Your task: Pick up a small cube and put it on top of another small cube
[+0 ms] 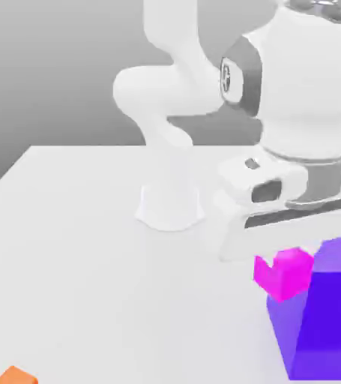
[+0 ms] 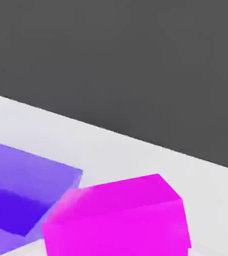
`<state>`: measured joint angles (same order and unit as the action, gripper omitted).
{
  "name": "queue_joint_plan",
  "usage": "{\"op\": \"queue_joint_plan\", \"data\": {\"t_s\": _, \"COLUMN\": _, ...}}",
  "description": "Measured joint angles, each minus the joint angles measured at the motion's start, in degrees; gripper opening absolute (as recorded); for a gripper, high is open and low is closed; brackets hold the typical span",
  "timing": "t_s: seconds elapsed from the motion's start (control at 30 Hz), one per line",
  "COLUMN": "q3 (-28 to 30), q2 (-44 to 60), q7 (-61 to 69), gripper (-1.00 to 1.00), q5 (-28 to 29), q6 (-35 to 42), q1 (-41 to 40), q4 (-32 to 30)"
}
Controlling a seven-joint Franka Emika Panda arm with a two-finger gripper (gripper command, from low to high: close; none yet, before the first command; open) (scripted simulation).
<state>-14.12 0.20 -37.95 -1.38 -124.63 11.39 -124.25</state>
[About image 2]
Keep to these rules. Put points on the small magenta cube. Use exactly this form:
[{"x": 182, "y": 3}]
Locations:
[{"x": 117, "y": 220}]

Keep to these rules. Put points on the large purple box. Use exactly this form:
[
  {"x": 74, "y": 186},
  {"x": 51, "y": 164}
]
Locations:
[{"x": 25, "y": 172}]

